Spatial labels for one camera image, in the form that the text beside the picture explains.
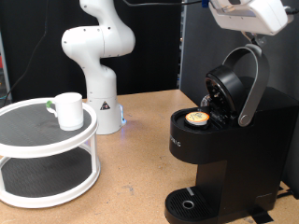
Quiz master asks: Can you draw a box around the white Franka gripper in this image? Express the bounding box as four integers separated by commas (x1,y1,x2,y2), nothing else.
208,0,289,48

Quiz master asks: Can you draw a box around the silver Keurig lid handle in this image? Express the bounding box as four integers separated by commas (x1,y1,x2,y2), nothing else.
222,43,271,128

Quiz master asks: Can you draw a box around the white coffee pod orange lid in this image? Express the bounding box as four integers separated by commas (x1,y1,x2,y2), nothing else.
184,111,210,127

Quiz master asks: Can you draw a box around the black Keurig coffee machine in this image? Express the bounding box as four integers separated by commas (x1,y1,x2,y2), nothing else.
164,43,299,224

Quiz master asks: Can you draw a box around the black Keurig drip tray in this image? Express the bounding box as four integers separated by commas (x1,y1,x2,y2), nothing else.
164,186,219,224

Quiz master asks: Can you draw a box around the grey backdrop curtain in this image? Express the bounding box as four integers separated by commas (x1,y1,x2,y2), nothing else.
179,0,299,200

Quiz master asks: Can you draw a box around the black backdrop curtain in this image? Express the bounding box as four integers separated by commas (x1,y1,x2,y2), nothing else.
0,0,183,104

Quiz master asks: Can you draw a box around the white two-tier turntable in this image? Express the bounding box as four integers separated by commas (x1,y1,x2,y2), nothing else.
0,97,102,209

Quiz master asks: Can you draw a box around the grey shelf edge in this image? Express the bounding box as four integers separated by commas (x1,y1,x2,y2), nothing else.
0,31,13,105

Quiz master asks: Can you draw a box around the metal curtain frame post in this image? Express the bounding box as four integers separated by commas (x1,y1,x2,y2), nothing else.
178,0,188,91

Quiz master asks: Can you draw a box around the thin black camera cable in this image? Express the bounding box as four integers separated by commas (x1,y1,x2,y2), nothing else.
1,0,296,108

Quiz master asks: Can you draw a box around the black Keurig power cable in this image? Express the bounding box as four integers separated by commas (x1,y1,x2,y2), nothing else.
275,186,296,201

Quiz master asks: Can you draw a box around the white mug green-taped handle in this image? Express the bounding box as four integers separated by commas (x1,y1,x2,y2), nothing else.
45,91,85,132

